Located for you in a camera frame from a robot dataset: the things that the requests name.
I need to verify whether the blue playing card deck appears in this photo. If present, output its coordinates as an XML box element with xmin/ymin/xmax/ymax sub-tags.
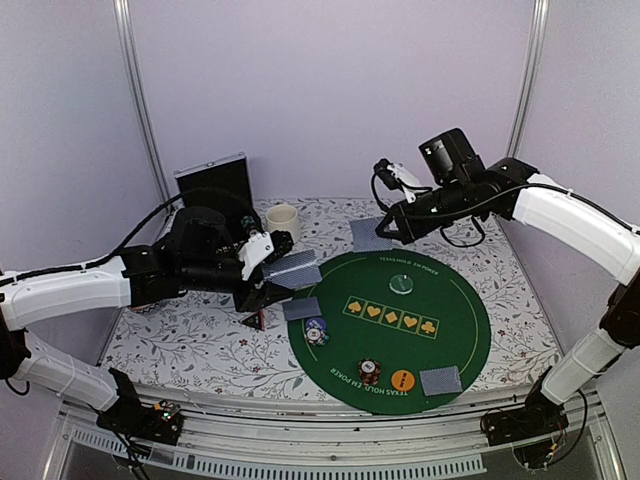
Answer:
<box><xmin>262</xmin><ymin>250</ymin><xmax>322</xmax><ymax>289</ymax></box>

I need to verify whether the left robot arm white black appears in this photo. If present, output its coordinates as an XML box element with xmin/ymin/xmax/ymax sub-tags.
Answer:
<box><xmin>1</xmin><ymin>187</ymin><xmax>294</xmax><ymax>434</ymax></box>

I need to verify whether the poker chip row right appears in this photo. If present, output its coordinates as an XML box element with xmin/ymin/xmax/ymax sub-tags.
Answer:
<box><xmin>240</xmin><ymin>215</ymin><xmax>262</xmax><ymax>238</ymax></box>

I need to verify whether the dealt playing card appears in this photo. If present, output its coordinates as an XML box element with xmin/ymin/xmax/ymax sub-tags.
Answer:
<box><xmin>282</xmin><ymin>297</ymin><xmax>321</xmax><ymax>322</ymax></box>
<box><xmin>419</xmin><ymin>366</ymin><xmax>463</xmax><ymax>396</ymax></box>

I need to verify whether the small poker chip stack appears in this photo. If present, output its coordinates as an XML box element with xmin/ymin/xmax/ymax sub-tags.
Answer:
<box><xmin>305</xmin><ymin>327</ymin><xmax>329</xmax><ymax>346</ymax></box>

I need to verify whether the white ceramic cup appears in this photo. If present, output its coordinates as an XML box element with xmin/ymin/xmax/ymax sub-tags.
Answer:
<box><xmin>265</xmin><ymin>204</ymin><xmax>301</xmax><ymax>243</ymax></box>

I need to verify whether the right aluminium frame post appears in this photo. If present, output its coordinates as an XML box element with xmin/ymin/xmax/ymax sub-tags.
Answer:
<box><xmin>506</xmin><ymin>0</ymin><xmax>550</xmax><ymax>157</ymax></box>

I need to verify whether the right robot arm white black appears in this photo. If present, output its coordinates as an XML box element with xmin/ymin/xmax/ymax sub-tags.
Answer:
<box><xmin>372</xmin><ymin>128</ymin><xmax>639</xmax><ymax>436</ymax></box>

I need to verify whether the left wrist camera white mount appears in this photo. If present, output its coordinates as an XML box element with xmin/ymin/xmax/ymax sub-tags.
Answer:
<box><xmin>238</xmin><ymin>230</ymin><xmax>294</xmax><ymax>281</ymax></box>

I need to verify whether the aluminium frame post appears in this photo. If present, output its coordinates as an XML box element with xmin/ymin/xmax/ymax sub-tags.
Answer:
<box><xmin>113</xmin><ymin>0</ymin><xmax>170</xmax><ymax>201</ymax></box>
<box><xmin>506</xmin><ymin>0</ymin><xmax>550</xmax><ymax>157</ymax></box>

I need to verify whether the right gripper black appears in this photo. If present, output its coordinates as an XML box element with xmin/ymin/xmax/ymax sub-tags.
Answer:
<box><xmin>376</xmin><ymin>177</ymin><xmax>473</xmax><ymax>245</ymax></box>

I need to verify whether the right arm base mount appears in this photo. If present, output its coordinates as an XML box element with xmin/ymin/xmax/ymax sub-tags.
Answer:
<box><xmin>480</xmin><ymin>397</ymin><xmax>569</xmax><ymax>446</ymax></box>

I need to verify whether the green round poker mat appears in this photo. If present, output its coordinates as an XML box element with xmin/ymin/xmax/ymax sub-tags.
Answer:
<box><xmin>287</xmin><ymin>249</ymin><xmax>491</xmax><ymax>415</ymax></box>

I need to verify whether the left aluminium frame post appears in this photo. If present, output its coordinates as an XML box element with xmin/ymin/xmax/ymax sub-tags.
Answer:
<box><xmin>113</xmin><ymin>0</ymin><xmax>170</xmax><ymax>201</ymax></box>

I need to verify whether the purple small blind button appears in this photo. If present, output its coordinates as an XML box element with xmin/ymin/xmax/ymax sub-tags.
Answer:
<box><xmin>305</xmin><ymin>317</ymin><xmax>327</xmax><ymax>332</ymax></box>

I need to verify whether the clear dealer button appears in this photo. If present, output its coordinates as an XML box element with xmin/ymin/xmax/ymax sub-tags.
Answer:
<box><xmin>389</xmin><ymin>274</ymin><xmax>414</xmax><ymax>295</ymax></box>

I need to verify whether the black triangular button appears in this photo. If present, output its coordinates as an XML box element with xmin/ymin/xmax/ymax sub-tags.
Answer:
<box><xmin>241</xmin><ymin>310</ymin><xmax>265</xmax><ymax>331</ymax></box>

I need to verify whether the orange big blind button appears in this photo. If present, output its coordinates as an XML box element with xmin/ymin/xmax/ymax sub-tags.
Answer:
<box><xmin>391</xmin><ymin>369</ymin><xmax>416</xmax><ymax>392</ymax></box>

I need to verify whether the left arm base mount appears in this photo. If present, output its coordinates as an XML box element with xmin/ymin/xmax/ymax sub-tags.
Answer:
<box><xmin>96</xmin><ymin>398</ymin><xmax>184</xmax><ymax>446</ymax></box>

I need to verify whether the aluminium poker chip case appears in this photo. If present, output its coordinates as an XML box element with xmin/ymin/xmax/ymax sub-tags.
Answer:
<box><xmin>173</xmin><ymin>152</ymin><xmax>253</xmax><ymax>242</ymax></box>

